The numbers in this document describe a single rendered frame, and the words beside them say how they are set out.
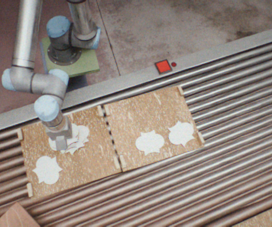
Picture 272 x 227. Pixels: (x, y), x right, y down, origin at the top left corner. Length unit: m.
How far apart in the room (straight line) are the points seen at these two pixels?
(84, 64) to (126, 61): 1.13
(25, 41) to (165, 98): 0.73
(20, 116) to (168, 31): 1.90
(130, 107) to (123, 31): 1.59
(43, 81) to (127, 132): 0.50
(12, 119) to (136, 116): 0.62
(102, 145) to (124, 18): 1.91
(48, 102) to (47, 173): 0.45
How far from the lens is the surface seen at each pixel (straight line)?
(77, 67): 1.51
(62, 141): 1.09
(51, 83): 0.96
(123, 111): 1.32
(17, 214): 1.18
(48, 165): 1.27
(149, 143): 1.26
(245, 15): 3.29
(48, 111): 0.89
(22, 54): 1.00
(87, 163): 1.25
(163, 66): 1.47
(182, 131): 1.30
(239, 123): 1.44
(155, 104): 1.35
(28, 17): 1.02
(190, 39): 2.86
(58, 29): 1.37
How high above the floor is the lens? 2.14
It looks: 67 degrees down
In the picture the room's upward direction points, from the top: 6 degrees clockwise
